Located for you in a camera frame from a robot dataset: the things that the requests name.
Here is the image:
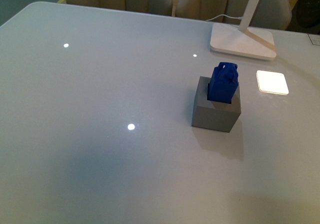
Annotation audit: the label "blue plastic part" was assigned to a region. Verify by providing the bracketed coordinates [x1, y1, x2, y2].
[207, 62, 239, 104]

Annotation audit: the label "white desk lamp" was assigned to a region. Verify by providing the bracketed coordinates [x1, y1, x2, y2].
[210, 0, 277, 60]

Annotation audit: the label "gray square base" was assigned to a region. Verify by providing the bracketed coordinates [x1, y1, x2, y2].
[191, 76, 242, 133]

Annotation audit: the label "beige right chair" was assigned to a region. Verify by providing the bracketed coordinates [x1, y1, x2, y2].
[175, 0, 292, 30]

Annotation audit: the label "white lamp cable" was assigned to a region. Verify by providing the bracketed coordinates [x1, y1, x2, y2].
[205, 14, 243, 23]

